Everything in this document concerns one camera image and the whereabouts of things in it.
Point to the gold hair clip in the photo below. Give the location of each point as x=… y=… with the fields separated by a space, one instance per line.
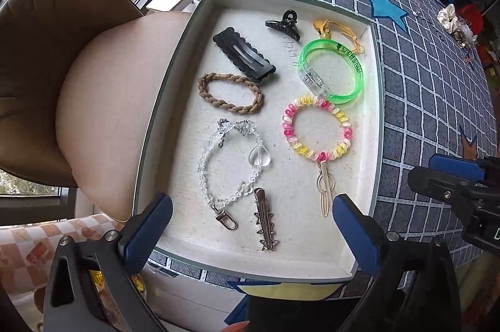
x=325 y=187

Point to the black claw hair clip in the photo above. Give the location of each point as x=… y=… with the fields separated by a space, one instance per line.
x=287 y=28

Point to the checkered orange patterned cloth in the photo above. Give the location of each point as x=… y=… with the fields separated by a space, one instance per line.
x=23 y=254

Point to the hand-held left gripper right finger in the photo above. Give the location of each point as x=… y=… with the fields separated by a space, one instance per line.
x=357 y=236

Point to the beige leather chair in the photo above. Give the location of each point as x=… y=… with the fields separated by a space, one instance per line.
x=58 y=82

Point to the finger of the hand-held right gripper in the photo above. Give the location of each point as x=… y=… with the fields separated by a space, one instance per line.
x=455 y=164
x=437 y=183

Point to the black scalloped snap hair clip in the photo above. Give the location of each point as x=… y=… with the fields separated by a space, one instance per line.
x=250 y=62

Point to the green translucent bangle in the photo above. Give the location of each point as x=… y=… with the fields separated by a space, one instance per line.
x=312 y=78

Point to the silver star hair clip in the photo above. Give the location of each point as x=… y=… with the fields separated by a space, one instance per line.
x=263 y=218

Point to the white shallow cardboard box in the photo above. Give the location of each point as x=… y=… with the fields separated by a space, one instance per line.
x=281 y=175

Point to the white satin scrunchie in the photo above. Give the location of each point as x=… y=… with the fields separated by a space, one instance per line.
x=448 y=17

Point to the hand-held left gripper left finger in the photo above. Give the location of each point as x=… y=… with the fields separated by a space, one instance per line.
x=149 y=234

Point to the grey grid tablecloth with stars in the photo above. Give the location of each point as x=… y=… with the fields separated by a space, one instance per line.
x=422 y=82

